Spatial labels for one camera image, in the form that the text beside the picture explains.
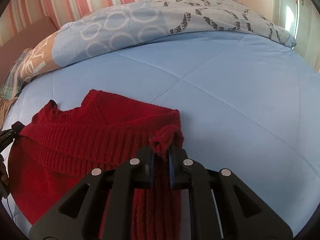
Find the patterned blue and orange duvet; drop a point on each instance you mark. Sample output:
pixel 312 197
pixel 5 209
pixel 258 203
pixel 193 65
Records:
pixel 125 30

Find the red knitted sweater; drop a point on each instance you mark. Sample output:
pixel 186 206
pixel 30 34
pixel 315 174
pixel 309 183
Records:
pixel 75 135

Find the plaid pillow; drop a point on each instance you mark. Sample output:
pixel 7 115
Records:
pixel 12 80

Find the pink bed headboard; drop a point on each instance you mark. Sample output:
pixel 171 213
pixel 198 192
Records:
pixel 25 37

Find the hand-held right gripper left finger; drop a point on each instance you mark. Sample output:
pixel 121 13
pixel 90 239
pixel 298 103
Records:
pixel 147 170

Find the brown cloth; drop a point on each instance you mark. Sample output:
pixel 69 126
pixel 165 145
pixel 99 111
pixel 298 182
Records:
pixel 5 107

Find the white wardrobe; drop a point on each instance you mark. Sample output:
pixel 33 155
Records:
pixel 307 30

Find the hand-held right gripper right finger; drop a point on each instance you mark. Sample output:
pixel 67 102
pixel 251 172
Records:
pixel 175 175

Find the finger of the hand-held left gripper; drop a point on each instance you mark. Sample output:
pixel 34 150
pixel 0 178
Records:
pixel 11 133

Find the blue quilted bed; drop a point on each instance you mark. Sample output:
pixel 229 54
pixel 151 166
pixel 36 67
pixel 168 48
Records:
pixel 225 105

